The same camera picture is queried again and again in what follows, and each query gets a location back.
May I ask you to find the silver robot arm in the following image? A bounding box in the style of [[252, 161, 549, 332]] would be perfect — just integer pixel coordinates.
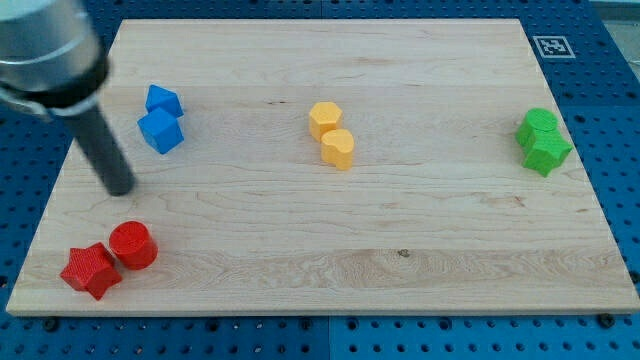
[[1, 0, 109, 122]]

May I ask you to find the green star block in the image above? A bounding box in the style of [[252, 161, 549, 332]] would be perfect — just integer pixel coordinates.
[[522, 130, 573, 177]]

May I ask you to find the red star block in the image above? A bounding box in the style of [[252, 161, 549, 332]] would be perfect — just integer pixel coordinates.
[[59, 242, 122, 301]]

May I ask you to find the wooden board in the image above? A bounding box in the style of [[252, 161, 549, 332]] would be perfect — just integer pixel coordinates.
[[7, 19, 639, 317]]

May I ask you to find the yellow heart block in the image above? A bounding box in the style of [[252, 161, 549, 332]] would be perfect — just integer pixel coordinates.
[[321, 129, 355, 170]]

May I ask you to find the yellow hexagon block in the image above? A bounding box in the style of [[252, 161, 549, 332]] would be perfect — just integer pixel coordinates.
[[309, 102, 343, 142]]

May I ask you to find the blue cube block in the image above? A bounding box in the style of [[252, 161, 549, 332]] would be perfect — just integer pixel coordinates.
[[137, 108, 184, 154]]

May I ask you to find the blue pentagon block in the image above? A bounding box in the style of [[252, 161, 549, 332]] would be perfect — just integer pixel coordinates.
[[145, 84, 184, 118]]

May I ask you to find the red cylinder block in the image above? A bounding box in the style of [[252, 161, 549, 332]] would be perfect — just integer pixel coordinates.
[[109, 221, 158, 270]]

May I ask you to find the green cylinder block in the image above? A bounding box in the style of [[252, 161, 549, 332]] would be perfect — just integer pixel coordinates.
[[515, 108, 558, 147]]

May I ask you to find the black pusher rod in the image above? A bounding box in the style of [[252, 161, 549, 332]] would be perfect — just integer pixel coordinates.
[[57, 104, 135, 196]]

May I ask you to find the white fiducial marker tag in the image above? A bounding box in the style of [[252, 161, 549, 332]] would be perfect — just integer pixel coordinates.
[[533, 35, 575, 59]]

